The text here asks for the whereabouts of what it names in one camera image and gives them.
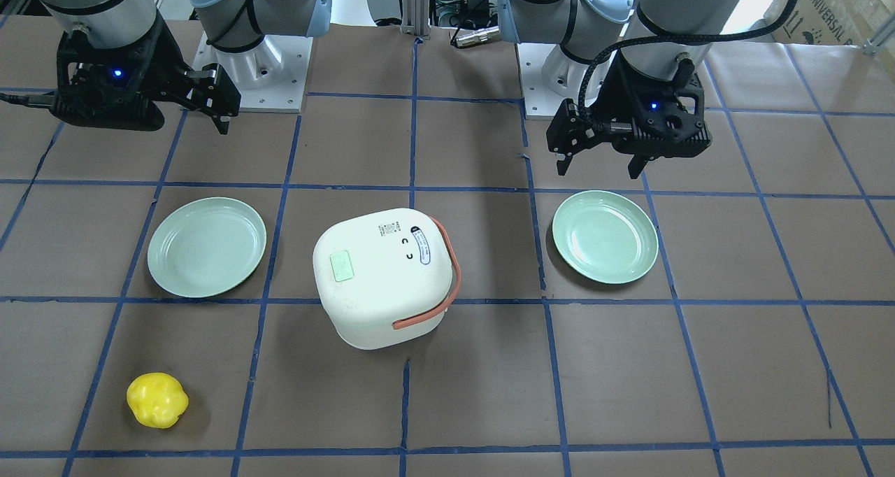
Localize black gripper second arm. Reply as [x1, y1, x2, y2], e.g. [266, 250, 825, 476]
[51, 16, 242, 135]

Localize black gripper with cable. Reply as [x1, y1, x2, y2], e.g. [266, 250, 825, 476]
[547, 53, 713, 180]

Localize white rice cooker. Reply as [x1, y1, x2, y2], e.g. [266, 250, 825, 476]
[313, 207, 461, 350]

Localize green plate near yellow pepper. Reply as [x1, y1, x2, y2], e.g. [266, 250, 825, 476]
[147, 197, 266, 298]

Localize black power adapter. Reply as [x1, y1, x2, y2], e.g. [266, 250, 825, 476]
[459, 0, 490, 27]

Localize yellow bell pepper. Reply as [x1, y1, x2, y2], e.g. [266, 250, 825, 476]
[126, 372, 189, 429]

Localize cardboard box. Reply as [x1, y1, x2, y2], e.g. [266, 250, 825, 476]
[771, 0, 894, 45]

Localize silver robot arm without cable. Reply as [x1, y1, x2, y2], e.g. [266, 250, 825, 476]
[38, 0, 333, 91]

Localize silver robot arm with cable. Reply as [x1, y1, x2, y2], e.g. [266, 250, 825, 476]
[496, 0, 739, 64]

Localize black braided cable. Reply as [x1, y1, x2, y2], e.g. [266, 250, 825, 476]
[576, 0, 802, 135]

